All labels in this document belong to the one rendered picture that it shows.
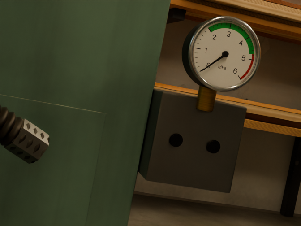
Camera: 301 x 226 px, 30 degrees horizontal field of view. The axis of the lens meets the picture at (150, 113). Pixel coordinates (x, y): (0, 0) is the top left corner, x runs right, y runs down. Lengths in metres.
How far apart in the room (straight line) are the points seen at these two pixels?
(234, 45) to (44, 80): 0.17
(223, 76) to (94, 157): 0.14
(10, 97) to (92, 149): 0.09
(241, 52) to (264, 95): 2.88
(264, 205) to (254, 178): 0.18
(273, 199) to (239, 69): 3.03
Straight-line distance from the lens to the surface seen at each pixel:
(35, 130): 0.42
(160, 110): 0.49
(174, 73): 3.16
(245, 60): 0.48
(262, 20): 2.80
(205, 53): 0.47
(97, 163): 0.52
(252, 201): 3.43
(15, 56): 0.51
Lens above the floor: 0.62
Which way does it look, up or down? 3 degrees down
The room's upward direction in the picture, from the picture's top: 11 degrees clockwise
